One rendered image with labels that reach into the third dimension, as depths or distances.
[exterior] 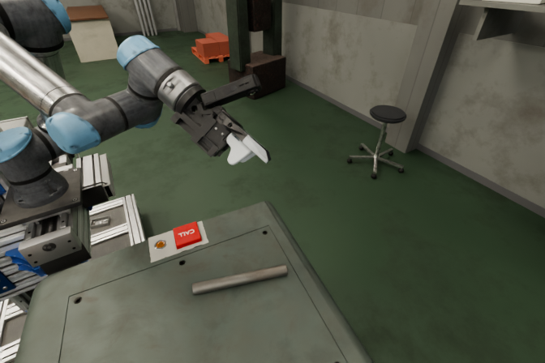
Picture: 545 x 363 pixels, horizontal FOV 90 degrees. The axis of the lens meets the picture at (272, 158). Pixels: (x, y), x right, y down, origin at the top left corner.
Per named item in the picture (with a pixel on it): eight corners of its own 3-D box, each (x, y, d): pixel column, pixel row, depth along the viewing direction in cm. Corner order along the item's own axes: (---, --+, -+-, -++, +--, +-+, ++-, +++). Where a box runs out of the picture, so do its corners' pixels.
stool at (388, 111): (412, 172, 292) (432, 119, 256) (363, 181, 278) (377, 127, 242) (380, 144, 337) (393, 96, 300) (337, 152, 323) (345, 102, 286)
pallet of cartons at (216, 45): (238, 59, 648) (237, 40, 623) (205, 64, 614) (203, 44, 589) (221, 49, 731) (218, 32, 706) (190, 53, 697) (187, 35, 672)
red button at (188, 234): (197, 225, 72) (195, 220, 71) (202, 242, 67) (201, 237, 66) (173, 233, 70) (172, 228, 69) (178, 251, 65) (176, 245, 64)
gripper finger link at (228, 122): (251, 150, 49) (226, 126, 54) (257, 143, 49) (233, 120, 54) (235, 138, 45) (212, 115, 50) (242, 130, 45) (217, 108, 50)
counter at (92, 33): (112, 38, 841) (101, 5, 789) (121, 58, 655) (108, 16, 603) (80, 40, 806) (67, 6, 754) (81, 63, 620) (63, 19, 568)
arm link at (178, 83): (190, 75, 57) (176, 63, 49) (208, 90, 57) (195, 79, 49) (168, 103, 57) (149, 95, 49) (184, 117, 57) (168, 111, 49)
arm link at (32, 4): (32, 147, 95) (-41, -27, 57) (75, 129, 105) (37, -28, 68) (55, 167, 93) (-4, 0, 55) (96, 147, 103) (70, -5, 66)
